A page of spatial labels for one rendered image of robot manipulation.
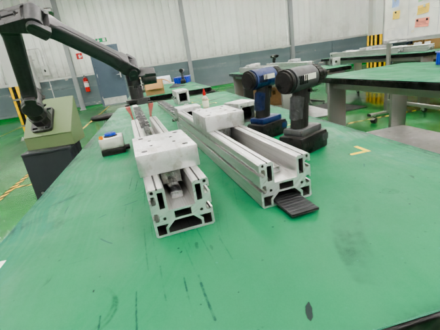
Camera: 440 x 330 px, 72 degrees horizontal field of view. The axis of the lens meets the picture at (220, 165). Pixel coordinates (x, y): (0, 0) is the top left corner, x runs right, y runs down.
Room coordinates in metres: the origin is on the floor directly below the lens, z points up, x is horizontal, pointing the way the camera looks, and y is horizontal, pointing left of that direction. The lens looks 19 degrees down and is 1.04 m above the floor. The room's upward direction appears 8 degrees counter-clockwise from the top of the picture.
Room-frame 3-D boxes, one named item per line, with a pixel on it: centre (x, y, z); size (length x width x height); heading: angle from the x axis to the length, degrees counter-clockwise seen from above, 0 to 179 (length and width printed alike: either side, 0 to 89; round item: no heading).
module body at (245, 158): (0.88, -0.01, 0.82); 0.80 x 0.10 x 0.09; 15
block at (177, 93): (2.25, 0.21, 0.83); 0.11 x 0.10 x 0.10; 107
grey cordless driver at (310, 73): (0.80, -0.26, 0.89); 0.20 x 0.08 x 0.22; 127
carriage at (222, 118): (0.88, -0.01, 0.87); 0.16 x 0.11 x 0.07; 15
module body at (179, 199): (0.84, 0.17, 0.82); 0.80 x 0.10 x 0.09; 15
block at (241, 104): (1.22, -0.10, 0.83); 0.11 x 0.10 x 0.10; 120
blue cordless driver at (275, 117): (1.01, -0.20, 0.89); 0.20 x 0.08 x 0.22; 127
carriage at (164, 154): (0.59, 0.11, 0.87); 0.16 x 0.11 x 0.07; 15
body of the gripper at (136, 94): (1.40, 0.32, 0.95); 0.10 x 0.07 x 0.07; 106
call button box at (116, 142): (1.08, 0.36, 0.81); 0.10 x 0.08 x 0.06; 105
